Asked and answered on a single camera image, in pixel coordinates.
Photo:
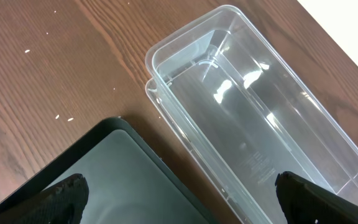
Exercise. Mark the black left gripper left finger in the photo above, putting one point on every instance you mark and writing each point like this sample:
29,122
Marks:
62,203

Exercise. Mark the black tray bin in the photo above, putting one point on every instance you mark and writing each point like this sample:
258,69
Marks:
128,182

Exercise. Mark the clear plastic bin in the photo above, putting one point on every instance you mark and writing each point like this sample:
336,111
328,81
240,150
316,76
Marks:
245,116

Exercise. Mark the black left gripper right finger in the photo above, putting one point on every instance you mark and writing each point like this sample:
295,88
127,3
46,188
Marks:
305,202

